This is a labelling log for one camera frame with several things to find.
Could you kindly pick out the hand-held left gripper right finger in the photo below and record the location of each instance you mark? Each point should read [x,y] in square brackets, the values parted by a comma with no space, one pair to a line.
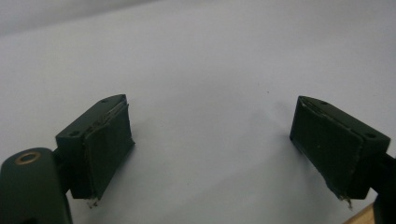
[333,149]

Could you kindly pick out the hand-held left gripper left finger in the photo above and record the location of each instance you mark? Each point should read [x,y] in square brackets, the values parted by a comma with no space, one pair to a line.
[106,149]

